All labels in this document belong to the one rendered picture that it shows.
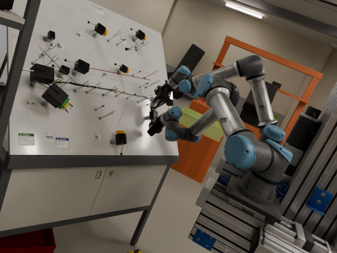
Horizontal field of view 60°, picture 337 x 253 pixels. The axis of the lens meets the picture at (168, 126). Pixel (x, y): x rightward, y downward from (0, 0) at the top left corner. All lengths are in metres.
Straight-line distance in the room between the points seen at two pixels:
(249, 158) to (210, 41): 10.28
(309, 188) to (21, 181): 1.34
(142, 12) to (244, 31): 4.03
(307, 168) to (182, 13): 10.61
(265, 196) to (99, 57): 1.29
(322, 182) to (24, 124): 1.36
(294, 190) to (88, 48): 1.39
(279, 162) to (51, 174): 1.13
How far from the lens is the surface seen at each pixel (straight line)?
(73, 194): 1.84
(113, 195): 2.03
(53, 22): 1.87
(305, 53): 11.07
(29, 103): 1.59
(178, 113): 1.66
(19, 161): 1.51
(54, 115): 1.63
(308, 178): 1.39
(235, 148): 1.09
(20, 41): 1.28
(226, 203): 1.23
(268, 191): 1.21
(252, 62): 1.68
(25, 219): 1.81
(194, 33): 11.43
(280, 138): 1.67
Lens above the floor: 1.58
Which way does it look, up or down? 14 degrees down
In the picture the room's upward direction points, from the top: 23 degrees clockwise
